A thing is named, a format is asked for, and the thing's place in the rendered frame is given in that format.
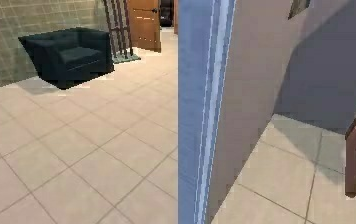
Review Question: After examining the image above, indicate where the dark brown slatted rack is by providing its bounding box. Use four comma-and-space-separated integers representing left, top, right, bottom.
102, 0, 142, 65

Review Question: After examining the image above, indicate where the blue room door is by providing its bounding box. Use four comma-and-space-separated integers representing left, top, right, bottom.
177, 0, 238, 224

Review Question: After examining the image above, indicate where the dark blue armchair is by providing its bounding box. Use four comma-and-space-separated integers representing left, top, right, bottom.
17, 27, 115, 90

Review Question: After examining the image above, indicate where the brown wooden room door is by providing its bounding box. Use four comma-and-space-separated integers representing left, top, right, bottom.
127, 0, 162, 54

